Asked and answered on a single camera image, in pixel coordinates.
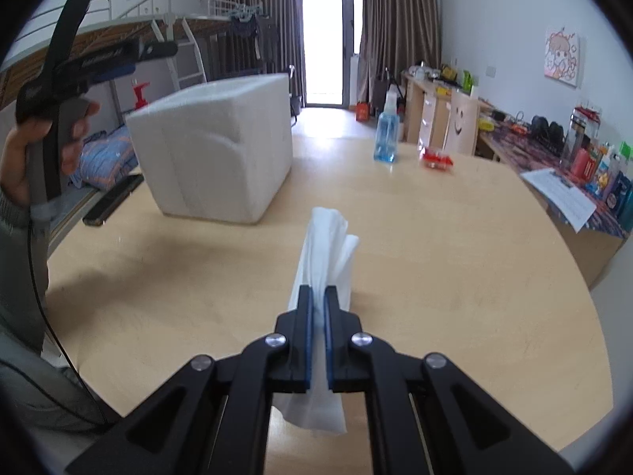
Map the white tissue pack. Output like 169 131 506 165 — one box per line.
273 207 359 434

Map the grey jacket forearm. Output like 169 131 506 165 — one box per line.
1 192 117 432

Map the person's left hand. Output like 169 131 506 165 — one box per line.
0 101 101 206

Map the metal bunk bed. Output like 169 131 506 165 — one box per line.
0 0 263 238

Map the blue plaid quilt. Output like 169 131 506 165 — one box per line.
70 125 138 191

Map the left brown curtain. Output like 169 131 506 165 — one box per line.
227 0 306 98

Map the brown curtain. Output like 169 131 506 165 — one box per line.
227 0 306 98
357 0 441 101

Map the white styrofoam box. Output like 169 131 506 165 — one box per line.
125 73 293 224

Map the black smartphone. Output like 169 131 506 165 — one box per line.
83 174 144 227

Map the right brown curtain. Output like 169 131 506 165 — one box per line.
357 0 441 101

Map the blue spray bottle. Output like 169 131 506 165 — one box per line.
373 86 400 163

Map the red snack packet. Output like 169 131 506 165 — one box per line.
419 147 454 171

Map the white paper sheet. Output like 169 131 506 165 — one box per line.
520 168 597 233

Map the wooden desk with drawers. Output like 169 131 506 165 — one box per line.
401 73 452 149

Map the patterned cloth desk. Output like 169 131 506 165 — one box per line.
479 125 629 287

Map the wooden smiley chair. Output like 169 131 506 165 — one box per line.
443 90 479 156

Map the clear red-lid bottle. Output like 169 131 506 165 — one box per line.
560 106 601 168

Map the anime girl wall picture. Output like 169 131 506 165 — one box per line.
544 28 579 87

